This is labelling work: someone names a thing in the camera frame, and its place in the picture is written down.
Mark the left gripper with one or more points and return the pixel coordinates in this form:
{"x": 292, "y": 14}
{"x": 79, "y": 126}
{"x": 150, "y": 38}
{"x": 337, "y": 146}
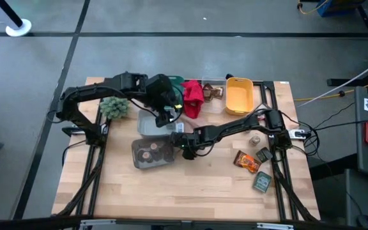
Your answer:
{"x": 161, "y": 92}

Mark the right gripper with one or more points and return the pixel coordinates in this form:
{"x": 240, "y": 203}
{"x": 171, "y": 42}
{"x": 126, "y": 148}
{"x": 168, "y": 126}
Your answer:
{"x": 188, "y": 140}

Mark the white-lid seasoning jar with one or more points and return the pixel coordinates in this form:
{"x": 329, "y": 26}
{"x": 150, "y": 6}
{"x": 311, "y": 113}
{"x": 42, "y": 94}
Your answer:
{"x": 179, "y": 127}

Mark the dark brown foil pouch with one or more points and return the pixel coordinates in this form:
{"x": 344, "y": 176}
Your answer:
{"x": 214, "y": 93}

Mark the orange foil pouch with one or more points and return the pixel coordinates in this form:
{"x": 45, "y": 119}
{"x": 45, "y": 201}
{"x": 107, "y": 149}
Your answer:
{"x": 247, "y": 161}

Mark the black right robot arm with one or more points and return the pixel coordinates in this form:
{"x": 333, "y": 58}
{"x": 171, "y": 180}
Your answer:
{"x": 235, "y": 127}

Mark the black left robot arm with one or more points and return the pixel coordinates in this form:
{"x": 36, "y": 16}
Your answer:
{"x": 88, "y": 91}

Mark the light grey plastic bin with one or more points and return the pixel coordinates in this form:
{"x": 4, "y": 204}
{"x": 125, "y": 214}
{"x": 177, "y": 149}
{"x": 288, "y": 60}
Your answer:
{"x": 145, "y": 126}

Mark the red cloth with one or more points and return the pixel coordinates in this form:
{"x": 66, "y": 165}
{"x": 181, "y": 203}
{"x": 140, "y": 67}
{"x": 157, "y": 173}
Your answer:
{"x": 193, "y": 99}

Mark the teal plastic bin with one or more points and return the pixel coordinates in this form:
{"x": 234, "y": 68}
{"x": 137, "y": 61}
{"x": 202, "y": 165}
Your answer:
{"x": 180, "y": 83}

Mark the green artificial succulent plant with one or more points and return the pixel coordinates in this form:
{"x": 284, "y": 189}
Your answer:
{"x": 115, "y": 108}

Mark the dark translucent plastic bin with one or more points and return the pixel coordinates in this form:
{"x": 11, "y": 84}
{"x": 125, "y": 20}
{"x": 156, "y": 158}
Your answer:
{"x": 137, "y": 163}

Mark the dark green small box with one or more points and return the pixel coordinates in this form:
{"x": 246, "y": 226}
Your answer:
{"x": 263, "y": 155}

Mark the yellow-orange plastic bin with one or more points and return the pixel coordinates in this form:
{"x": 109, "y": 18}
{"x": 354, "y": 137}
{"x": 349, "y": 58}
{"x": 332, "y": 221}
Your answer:
{"x": 239, "y": 99}

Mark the green tin with print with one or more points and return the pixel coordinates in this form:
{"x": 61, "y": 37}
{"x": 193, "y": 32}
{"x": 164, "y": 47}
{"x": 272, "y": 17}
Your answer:
{"x": 262, "y": 182}

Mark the white power strip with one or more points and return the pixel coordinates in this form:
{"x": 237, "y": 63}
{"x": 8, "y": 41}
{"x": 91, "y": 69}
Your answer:
{"x": 297, "y": 134}

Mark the black pole, white round base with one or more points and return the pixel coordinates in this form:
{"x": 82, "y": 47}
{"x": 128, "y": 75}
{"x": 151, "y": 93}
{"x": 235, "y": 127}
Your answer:
{"x": 19, "y": 28}

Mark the dark grey cabinet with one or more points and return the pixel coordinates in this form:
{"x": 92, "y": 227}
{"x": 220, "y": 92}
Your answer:
{"x": 363, "y": 198}

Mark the black computer mouse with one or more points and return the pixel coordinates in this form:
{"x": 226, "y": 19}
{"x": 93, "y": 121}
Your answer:
{"x": 366, "y": 223}

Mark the blue box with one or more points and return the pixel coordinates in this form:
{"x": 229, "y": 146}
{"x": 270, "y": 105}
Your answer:
{"x": 334, "y": 8}

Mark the black aluminium table frame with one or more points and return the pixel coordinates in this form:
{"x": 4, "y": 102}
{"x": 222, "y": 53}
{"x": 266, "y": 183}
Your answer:
{"x": 280, "y": 204}

